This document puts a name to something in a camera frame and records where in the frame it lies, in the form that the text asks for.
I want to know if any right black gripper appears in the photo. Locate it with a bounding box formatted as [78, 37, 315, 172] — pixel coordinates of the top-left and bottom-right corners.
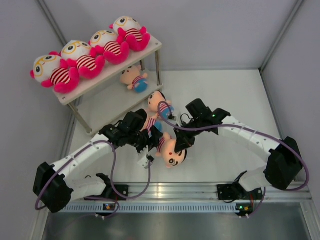
[174, 117, 205, 152]

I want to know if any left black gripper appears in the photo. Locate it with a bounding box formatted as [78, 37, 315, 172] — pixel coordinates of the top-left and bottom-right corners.
[127, 126, 164, 159]

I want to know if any boy plush face up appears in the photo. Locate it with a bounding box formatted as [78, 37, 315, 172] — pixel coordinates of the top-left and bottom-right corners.
[119, 65, 149, 94]
[156, 132, 188, 169]

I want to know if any boy plush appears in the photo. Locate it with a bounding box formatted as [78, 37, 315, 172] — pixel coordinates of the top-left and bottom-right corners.
[147, 90, 175, 120]

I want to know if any panda plush with glasses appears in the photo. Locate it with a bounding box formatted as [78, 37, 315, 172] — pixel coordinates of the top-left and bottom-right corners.
[88, 30, 130, 65]
[109, 16, 151, 52]
[29, 51, 80, 94]
[60, 40, 105, 80]

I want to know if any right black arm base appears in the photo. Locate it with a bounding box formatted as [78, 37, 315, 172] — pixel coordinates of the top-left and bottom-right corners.
[216, 183, 263, 202]

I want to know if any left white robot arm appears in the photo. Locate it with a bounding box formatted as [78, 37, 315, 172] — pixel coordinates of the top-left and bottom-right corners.
[33, 109, 163, 213]

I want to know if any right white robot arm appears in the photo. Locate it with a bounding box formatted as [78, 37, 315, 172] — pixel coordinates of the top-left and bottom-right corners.
[174, 98, 303, 199]

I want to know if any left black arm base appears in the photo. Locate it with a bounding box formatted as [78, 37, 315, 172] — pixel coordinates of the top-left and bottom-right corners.
[84, 183, 130, 201]

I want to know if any white two-tier shelf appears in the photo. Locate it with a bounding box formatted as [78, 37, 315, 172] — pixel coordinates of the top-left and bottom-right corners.
[56, 37, 162, 136]

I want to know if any boy plush showing black hair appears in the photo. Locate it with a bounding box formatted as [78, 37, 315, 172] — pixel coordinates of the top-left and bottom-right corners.
[136, 109, 163, 137]

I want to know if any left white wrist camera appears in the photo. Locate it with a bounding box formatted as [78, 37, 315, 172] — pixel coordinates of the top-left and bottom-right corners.
[137, 148, 155, 169]

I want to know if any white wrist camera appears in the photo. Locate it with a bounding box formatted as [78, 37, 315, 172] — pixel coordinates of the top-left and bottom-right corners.
[168, 111, 181, 125]
[137, 148, 155, 169]

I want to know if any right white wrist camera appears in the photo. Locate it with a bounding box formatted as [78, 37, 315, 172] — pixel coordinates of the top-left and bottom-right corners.
[168, 111, 181, 125]

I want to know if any aluminium mounting rail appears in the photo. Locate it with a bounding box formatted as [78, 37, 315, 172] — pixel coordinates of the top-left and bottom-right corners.
[39, 181, 313, 202]

